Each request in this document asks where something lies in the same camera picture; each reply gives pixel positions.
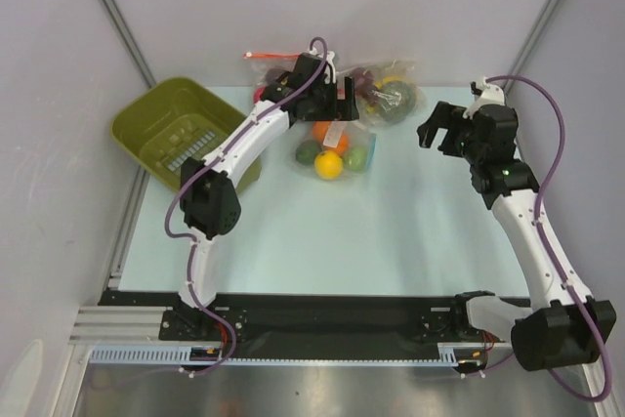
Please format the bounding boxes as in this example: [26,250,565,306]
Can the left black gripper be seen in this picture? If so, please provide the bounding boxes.
[304,77,358,122]

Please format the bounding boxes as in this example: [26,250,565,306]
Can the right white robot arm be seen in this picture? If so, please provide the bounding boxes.
[417,102,616,371]

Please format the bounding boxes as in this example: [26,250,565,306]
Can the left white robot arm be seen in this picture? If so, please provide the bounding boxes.
[164,37,358,345]

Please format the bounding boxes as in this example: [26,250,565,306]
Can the clear bag with melon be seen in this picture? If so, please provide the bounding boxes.
[338,59,427,127]

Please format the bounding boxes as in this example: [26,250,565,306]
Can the red zip fruit bag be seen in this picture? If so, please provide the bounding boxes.
[250,48,328,125]

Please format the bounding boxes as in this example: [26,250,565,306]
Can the olive green plastic basket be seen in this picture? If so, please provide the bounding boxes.
[110,77,245,192]

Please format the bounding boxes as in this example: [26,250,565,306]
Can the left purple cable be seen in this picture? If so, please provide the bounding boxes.
[163,36,338,382]

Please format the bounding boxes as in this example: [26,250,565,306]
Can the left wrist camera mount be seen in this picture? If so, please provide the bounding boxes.
[296,51,336,85]

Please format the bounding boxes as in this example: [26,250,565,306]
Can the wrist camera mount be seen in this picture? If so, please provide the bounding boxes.
[296,51,336,85]
[464,77,505,119]

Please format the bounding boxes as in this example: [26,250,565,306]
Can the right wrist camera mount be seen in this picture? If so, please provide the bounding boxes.
[464,77,505,119]

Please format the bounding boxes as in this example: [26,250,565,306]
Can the aluminium frame post right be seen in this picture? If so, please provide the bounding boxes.
[508,0,563,75]

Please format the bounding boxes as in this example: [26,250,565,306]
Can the aluminium frame post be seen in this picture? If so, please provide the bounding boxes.
[98,0,157,88]
[508,0,563,75]

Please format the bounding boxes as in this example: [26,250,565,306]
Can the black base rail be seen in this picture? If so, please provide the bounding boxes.
[99,290,505,357]

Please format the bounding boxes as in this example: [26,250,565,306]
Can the aluminium frame post left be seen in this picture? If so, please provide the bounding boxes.
[98,0,157,88]

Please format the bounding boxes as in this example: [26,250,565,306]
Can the white cable duct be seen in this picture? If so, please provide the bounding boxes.
[90,342,512,367]

